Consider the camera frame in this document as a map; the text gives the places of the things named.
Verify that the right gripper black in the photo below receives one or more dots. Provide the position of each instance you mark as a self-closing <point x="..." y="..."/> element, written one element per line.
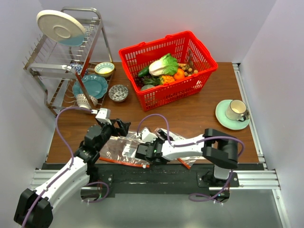
<point x="147" y="143"/>

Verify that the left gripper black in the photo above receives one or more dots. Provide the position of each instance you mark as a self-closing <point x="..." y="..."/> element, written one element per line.
<point x="123" y="127"/>

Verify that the zip bag red zipper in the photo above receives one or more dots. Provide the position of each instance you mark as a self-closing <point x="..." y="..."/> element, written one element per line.
<point x="122" y="150"/>

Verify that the toy napa cabbage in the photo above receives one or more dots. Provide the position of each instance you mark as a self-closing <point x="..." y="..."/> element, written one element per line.
<point x="166" y="65"/>

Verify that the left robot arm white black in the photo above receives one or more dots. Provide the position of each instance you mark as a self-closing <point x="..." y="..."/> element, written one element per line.
<point x="36" y="207"/>

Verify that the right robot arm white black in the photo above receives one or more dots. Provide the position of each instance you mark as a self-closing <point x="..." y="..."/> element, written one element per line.
<point x="217" y="147"/>

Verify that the black white patterned bowl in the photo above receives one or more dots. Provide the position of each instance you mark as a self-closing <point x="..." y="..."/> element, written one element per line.
<point x="118" y="93"/>

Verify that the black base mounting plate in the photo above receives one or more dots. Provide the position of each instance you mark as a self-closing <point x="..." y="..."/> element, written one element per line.
<point x="170" y="179"/>

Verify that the blue patterned white bowl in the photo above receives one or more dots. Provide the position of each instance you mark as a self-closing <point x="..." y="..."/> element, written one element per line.
<point x="82" y="101"/>

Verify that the toy dark grapes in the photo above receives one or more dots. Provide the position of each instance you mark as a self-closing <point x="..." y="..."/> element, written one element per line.
<point x="141" y="81"/>

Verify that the teal scalloped plate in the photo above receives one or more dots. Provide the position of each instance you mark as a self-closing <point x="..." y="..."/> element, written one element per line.
<point x="95" y="85"/>

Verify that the toy cucumber green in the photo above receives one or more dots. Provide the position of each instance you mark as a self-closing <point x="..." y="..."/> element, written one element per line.
<point x="144" y="72"/>

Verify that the yellow rim teal bowl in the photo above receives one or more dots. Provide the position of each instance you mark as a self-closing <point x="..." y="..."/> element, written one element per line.
<point x="104" y="69"/>

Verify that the toy pineapple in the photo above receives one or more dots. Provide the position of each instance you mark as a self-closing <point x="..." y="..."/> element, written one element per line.
<point x="157" y="80"/>

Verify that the metal dish rack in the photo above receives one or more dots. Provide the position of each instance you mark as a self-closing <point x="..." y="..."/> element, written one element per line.
<point x="49" y="62"/>

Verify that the small blue patterned dish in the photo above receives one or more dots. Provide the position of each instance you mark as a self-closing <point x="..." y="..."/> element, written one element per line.
<point x="77" y="66"/>

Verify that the toy orange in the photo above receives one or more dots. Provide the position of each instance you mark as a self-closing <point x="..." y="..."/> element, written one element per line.
<point x="179" y="75"/>

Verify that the mint green saucer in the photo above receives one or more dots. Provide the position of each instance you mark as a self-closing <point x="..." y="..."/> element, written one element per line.
<point x="224" y="121"/>

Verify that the toy longan bunch brown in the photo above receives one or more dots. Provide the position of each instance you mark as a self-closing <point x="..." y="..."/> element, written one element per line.
<point x="187" y="69"/>

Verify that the cream speckled mug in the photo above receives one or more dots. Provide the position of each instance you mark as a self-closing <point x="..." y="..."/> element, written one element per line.
<point x="237" y="111"/>

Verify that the red plastic shopping basket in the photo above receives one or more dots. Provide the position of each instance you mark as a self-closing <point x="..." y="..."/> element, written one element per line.
<point x="183" y="46"/>

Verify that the large white blue plate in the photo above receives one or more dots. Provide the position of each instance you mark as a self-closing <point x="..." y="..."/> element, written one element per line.
<point x="61" y="28"/>

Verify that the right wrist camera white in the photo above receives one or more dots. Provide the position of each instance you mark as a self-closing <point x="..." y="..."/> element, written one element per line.
<point x="147" y="136"/>

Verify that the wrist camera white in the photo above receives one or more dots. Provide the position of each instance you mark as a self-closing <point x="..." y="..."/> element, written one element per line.
<point x="103" y="116"/>
<point x="147" y="136"/>

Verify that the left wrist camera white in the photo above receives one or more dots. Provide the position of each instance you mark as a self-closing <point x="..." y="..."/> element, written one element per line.
<point x="103" y="116"/>

